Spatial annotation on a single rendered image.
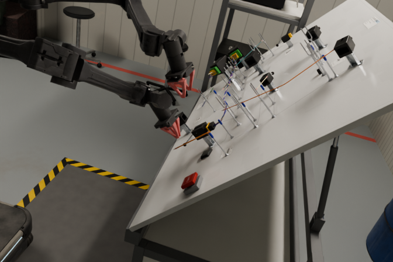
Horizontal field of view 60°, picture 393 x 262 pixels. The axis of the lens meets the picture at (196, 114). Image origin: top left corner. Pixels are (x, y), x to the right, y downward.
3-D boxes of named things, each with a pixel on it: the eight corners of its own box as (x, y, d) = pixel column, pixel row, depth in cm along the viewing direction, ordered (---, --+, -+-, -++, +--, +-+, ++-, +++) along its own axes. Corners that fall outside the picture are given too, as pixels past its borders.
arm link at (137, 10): (123, 13, 147) (125, -14, 141) (137, 14, 149) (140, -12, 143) (141, 59, 114) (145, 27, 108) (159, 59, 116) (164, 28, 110)
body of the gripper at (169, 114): (179, 111, 135) (170, 96, 132) (168, 126, 127) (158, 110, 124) (167, 115, 138) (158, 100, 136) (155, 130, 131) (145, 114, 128)
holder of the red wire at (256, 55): (271, 61, 174) (259, 44, 171) (265, 73, 164) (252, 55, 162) (263, 66, 177) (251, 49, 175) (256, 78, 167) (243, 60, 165)
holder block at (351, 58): (366, 49, 111) (352, 26, 109) (361, 66, 104) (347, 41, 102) (352, 55, 114) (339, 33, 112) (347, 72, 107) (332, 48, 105)
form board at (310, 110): (203, 95, 220) (202, 93, 220) (358, -4, 175) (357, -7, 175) (131, 232, 118) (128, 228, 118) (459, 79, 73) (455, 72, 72)
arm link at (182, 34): (142, 54, 116) (145, 30, 111) (152, 42, 125) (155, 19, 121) (176, 63, 115) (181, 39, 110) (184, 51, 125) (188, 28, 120)
